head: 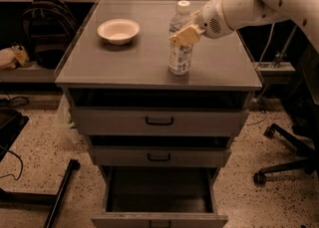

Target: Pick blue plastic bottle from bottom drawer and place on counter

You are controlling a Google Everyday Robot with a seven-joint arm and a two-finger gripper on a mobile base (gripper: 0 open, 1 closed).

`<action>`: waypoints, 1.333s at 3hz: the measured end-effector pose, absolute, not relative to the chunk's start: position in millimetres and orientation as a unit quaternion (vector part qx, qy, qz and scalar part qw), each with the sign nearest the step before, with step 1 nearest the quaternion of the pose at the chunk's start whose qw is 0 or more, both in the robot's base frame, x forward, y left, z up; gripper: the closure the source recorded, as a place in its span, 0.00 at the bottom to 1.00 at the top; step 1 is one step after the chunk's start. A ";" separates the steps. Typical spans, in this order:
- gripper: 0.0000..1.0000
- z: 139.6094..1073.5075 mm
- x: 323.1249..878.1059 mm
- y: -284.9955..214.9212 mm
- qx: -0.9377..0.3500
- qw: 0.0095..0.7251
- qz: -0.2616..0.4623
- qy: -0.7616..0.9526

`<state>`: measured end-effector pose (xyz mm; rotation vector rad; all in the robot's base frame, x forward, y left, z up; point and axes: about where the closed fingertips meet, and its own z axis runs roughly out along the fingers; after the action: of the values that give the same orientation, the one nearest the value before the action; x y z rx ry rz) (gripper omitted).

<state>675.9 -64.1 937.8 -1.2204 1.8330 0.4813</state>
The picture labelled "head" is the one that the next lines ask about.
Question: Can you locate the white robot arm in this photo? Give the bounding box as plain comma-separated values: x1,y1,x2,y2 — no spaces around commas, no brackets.
169,0,319,52

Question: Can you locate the metal diagonal rod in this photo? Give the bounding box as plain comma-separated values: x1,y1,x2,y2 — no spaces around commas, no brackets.
270,25,298,68

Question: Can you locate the grey middle drawer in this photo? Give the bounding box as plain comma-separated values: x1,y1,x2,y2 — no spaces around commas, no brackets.
88,146,231,167

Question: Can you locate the black floor cable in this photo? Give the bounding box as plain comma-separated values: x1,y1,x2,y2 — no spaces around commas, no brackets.
0,143,25,181

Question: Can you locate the grey drawer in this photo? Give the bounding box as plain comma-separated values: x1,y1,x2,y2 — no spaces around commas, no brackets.
71,108,248,136
88,146,231,167
92,167,228,228

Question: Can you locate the white round object on shelf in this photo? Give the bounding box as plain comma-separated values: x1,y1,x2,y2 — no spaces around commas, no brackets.
0,48,17,69

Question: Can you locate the grey top drawer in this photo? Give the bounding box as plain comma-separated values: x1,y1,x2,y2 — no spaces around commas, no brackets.
71,108,248,136

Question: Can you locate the white paper bowl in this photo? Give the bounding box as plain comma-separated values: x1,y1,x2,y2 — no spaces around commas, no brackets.
97,19,140,46

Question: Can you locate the dark backpack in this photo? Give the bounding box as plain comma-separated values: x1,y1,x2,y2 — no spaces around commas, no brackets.
21,0,79,69

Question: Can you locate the grey bottom drawer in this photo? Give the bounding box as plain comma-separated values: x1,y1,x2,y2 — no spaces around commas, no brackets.
92,167,228,228

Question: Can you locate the black tray at left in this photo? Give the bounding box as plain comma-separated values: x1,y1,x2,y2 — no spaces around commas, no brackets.
0,109,29,161

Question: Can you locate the grey drawer cabinet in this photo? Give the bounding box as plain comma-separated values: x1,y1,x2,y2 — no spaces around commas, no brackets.
54,0,263,228

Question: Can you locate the clear plastic bag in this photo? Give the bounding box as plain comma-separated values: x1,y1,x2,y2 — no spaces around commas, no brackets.
56,96,83,142

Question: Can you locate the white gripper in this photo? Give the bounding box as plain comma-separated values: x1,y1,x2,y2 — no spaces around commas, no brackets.
169,0,233,47

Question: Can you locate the black office chair base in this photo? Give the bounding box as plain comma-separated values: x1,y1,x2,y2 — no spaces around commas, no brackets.
253,122,319,186

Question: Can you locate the clear plastic water bottle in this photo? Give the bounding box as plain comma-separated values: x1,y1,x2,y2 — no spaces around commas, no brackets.
167,0,193,76

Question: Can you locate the white power cable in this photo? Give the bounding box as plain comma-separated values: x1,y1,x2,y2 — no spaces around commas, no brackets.
255,22,276,71

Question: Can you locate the black table leg frame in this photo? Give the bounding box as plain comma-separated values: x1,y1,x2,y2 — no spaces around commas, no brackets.
0,159,81,228

